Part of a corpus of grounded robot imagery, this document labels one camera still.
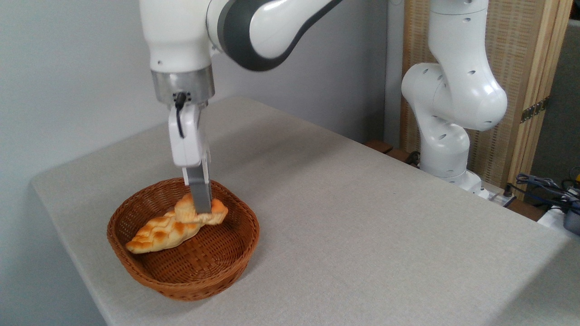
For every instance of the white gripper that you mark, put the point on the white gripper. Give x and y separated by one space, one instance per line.
188 140

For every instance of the long braided bread loaf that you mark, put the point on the long braided bread loaf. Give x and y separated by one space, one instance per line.
154 235

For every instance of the brown woven wicker basket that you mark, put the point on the brown woven wicker basket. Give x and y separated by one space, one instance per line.
204 267

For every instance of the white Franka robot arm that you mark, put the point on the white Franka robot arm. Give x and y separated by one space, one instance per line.
176 36

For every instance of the round orange bread bun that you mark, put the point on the round orange bread bun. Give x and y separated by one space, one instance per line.
218 210

